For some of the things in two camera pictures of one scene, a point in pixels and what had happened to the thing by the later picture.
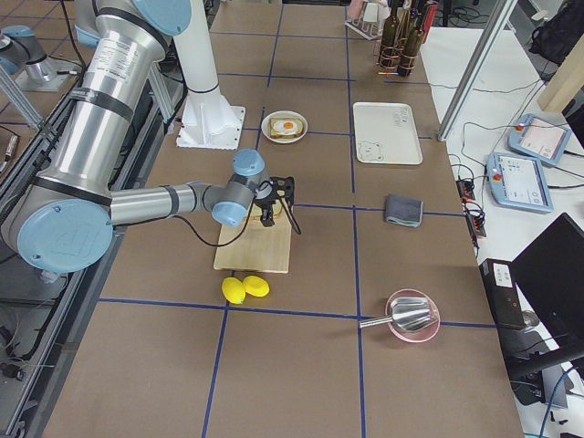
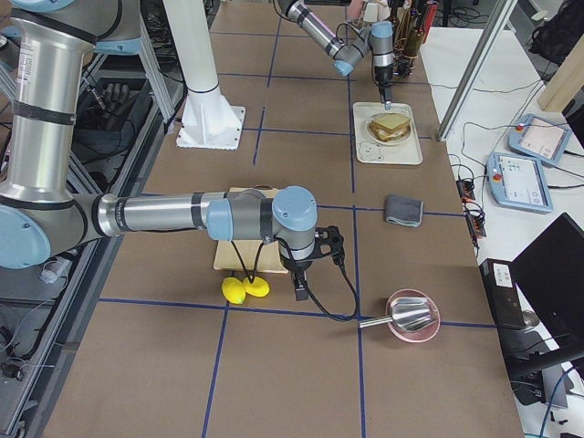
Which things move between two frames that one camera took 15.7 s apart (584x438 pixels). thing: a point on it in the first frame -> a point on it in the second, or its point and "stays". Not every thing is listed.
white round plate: [285, 127] -> [376, 139]
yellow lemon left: [234, 290] stays
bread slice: [275, 134] -> [388, 138]
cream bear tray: [385, 133] stays
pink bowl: [422, 334] stays
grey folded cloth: [403, 211] stays
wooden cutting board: [256, 247] stays
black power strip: [475, 222] stays
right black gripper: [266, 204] -> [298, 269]
